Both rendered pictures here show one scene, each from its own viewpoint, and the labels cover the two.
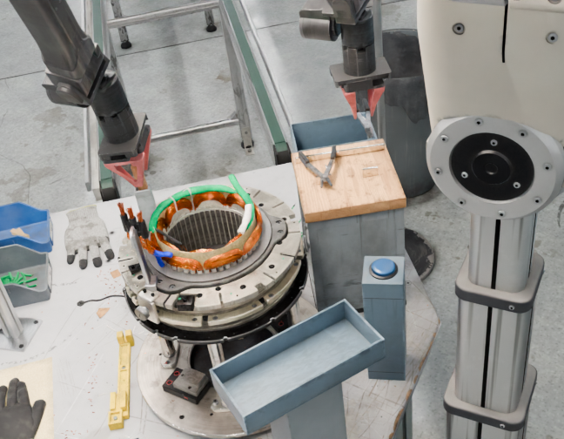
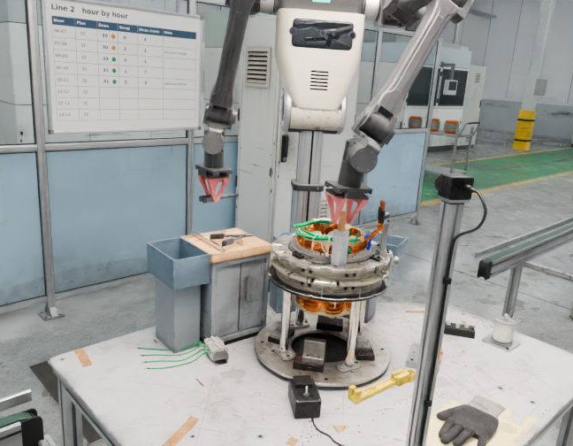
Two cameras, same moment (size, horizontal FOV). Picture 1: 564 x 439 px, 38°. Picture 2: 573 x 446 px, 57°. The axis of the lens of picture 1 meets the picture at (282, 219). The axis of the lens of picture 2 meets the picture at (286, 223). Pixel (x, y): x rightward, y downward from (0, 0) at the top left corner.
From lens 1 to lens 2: 2.35 m
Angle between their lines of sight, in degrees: 106
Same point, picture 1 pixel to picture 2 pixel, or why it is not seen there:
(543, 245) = not seen: outside the picture
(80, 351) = (383, 421)
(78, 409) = not seen: hidden behind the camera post
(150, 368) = (365, 372)
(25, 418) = (458, 411)
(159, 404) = (384, 358)
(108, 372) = (383, 398)
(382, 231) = not seen: hidden behind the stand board
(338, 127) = (157, 257)
